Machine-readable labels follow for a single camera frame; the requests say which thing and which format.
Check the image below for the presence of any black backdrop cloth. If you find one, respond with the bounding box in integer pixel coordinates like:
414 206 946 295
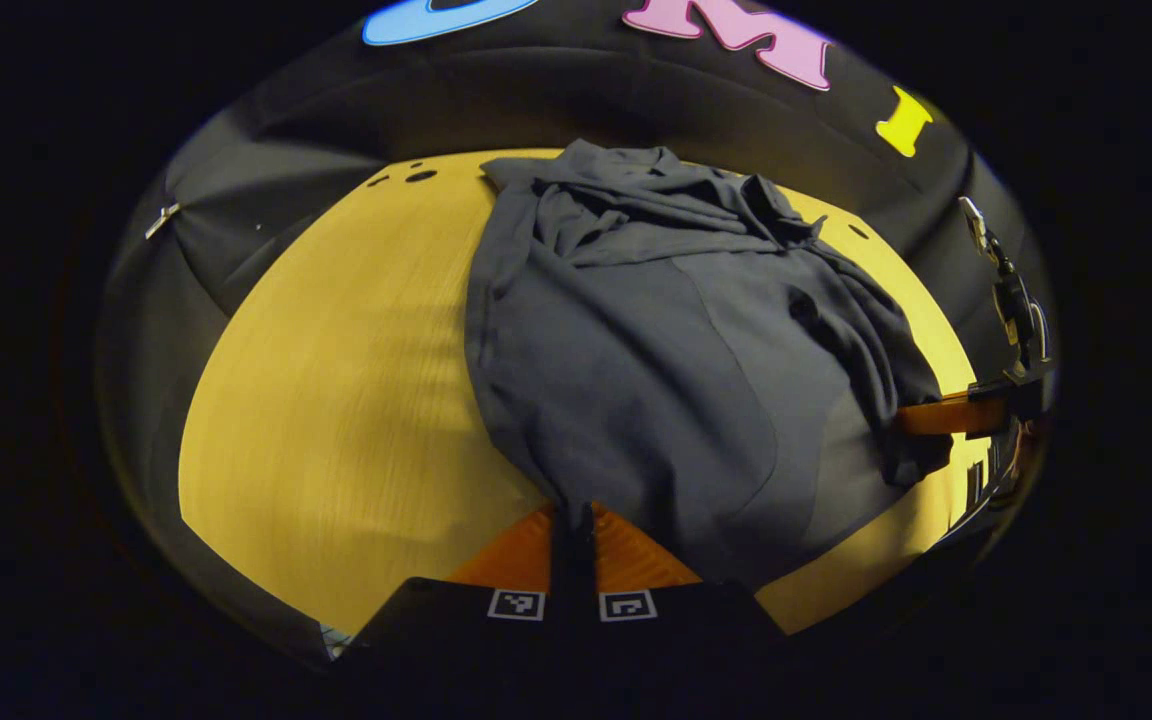
94 0 1057 666

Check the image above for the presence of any grey collared shirt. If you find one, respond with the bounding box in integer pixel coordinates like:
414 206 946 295
464 138 955 593

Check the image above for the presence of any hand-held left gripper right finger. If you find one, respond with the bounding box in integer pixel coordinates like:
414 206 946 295
573 500 789 673

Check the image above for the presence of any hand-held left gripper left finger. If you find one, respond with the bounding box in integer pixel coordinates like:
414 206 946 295
341 500 574 671

